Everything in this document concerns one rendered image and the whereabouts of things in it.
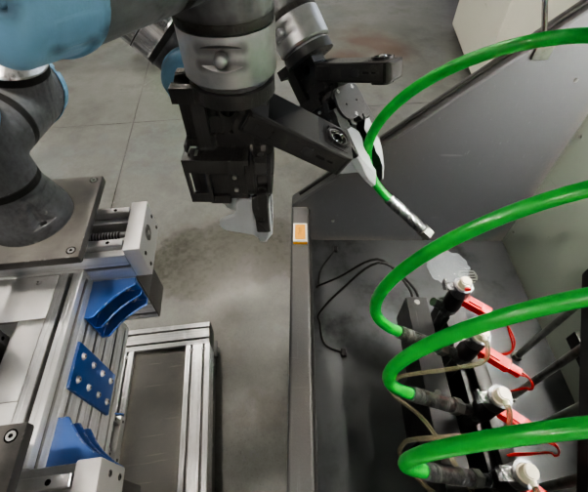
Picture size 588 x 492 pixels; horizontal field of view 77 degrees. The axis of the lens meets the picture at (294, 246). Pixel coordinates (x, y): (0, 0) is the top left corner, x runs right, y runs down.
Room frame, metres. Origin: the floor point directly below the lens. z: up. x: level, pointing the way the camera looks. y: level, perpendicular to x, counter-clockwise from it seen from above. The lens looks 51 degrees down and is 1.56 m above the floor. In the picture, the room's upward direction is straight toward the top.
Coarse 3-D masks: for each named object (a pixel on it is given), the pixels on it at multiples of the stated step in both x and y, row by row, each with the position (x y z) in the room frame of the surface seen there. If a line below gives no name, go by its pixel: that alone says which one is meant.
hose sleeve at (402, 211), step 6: (390, 198) 0.42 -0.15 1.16; (396, 198) 0.42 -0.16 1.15; (390, 204) 0.42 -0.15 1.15; (396, 204) 0.41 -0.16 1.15; (402, 204) 0.42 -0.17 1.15; (396, 210) 0.41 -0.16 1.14; (402, 210) 0.41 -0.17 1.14; (408, 210) 0.41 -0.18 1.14; (402, 216) 0.41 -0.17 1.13; (408, 216) 0.41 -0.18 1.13; (414, 216) 0.41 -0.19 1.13; (408, 222) 0.40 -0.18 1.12; (414, 222) 0.40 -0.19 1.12; (420, 222) 0.40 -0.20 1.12; (414, 228) 0.40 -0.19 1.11; (420, 228) 0.40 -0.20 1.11
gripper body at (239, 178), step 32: (192, 96) 0.29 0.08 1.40; (224, 96) 0.27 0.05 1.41; (256, 96) 0.28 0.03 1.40; (192, 128) 0.31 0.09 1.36; (224, 128) 0.29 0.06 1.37; (192, 160) 0.27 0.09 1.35; (224, 160) 0.27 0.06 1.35; (256, 160) 0.28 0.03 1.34; (192, 192) 0.27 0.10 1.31; (224, 192) 0.28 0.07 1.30; (256, 192) 0.27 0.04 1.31
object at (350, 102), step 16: (304, 48) 0.51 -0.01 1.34; (320, 48) 0.52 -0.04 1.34; (288, 64) 0.52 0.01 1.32; (304, 64) 0.53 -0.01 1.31; (288, 80) 0.55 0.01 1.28; (304, 80) 0.52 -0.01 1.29; (304, 96) 0.51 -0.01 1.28; (320, 96) 0.48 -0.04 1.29; (336, 96) 0.47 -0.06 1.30; (352, 96) 0.50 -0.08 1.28; (320, 112) 0.47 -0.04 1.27; (352, 112) 0.47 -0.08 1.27
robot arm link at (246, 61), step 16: (176, 32) 0.29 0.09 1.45; (256, 32) 0.28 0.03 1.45; (272, 32) 0.30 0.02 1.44; (192, 48) 0.28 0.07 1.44; (208, 48) 0.27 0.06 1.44; (224, 48) 0.27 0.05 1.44; (240, 48) 0.27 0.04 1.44; (256, 48) 0.28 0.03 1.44; (272, 48) 0.29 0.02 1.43; (192, 64) 0.28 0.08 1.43; (208, 64) 0.27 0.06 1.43; (224, 64) 0.26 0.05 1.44; (240, 64) 0.27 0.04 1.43; (256, 64) 0.28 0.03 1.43; (272, 64) 0.29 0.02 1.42; (192, 80) 0.28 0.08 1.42; (208, 80) 0.27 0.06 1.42; (224, 80) 0.27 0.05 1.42; (240, 80) 0.27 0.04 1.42; (256, 80) 0.28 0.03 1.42
